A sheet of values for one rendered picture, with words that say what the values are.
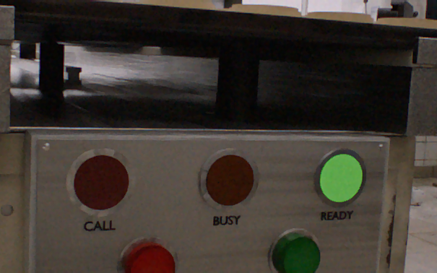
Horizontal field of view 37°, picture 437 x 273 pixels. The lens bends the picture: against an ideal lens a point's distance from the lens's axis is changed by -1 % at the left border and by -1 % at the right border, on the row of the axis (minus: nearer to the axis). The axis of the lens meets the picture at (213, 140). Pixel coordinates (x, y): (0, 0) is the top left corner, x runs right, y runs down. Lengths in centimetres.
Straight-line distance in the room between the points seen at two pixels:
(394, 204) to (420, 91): 9
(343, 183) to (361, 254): 6
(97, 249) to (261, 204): 11
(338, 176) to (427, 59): 10
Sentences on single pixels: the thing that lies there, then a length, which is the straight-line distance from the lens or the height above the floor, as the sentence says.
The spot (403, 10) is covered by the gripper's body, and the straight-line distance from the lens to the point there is 66.
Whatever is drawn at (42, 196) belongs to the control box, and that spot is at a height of 80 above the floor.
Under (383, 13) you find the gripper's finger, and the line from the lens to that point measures 66.
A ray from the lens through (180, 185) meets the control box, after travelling 40.
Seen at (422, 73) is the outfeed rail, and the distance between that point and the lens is 47.
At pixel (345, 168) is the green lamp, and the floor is 82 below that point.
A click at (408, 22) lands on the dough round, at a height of 92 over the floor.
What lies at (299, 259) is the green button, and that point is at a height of 76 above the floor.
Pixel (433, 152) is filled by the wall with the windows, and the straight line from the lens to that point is 580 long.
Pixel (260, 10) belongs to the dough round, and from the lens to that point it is 43.
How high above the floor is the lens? 89
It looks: 7 degrees down
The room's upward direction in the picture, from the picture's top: 3 degrees clockwise
